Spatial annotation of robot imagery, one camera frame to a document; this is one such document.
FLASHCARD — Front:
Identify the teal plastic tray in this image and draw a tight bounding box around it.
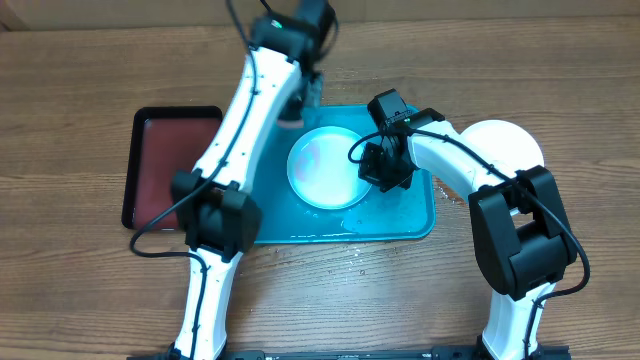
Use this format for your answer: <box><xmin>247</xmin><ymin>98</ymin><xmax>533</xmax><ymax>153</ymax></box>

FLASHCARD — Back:
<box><xmin>251</xmin><ymin>105</ymin><xmax>436</xmax><ymax>244</ymax></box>

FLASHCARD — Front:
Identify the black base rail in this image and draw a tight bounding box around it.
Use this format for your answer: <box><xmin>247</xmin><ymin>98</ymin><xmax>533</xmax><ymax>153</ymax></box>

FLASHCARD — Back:
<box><xmin>127</xmin><ymin>345</ymin><xmax>572</xmax><ymax>360</ymax></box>

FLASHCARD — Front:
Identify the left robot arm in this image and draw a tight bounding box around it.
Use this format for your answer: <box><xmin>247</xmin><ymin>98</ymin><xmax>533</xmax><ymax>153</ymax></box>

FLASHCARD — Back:
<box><xmin>171</xmin><ymin>0</ymin><xmax>337</xmax><ymax>359</ymax></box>

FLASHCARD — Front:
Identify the black tray with red liner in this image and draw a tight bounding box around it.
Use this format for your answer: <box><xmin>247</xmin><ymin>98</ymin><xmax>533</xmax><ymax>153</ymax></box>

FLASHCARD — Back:
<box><xmin>121</xmin><ymin>106</ymin><xmax>223</xmax><ymax>230</ymax></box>

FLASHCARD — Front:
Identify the white plate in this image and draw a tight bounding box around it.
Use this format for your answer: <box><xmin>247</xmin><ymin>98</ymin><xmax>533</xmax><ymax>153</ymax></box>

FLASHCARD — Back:
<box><xmin>461</xmin><ymin>120</ymin><xmax>545</xmax><ymax>174</ymax></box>

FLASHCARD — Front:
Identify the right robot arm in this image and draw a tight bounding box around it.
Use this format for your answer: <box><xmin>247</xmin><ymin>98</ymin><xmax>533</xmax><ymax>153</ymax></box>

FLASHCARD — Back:
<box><xmin>356</xmin><ymin>89</ymin><xmax>590</xmax><ymax>359</ymax></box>

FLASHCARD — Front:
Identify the light blue plate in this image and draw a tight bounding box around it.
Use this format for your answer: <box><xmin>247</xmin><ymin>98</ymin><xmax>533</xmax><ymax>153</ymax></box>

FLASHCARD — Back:
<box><xmin>287</xmin><ymin>126</ymin><xmax>371</xmax><ymax>210</ymax></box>

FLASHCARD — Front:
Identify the green and red sponge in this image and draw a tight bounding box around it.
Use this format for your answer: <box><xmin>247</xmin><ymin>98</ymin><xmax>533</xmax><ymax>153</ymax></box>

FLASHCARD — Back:
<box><xmin>276</xmin><ymin>114</ymin><xmax>304</xmax><ymax>129</ymax></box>

